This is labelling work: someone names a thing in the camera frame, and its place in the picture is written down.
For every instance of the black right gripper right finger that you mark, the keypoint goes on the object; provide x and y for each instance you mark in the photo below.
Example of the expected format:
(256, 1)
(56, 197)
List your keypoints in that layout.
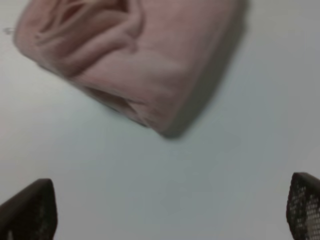
(303, 207)

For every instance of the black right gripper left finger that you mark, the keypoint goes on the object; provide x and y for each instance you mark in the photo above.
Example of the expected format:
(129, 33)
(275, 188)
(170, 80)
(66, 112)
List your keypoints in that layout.
(31, 214)

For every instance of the pink fluffy towel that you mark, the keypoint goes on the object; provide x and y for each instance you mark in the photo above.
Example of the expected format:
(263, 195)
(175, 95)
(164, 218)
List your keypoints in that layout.
(145, 59)

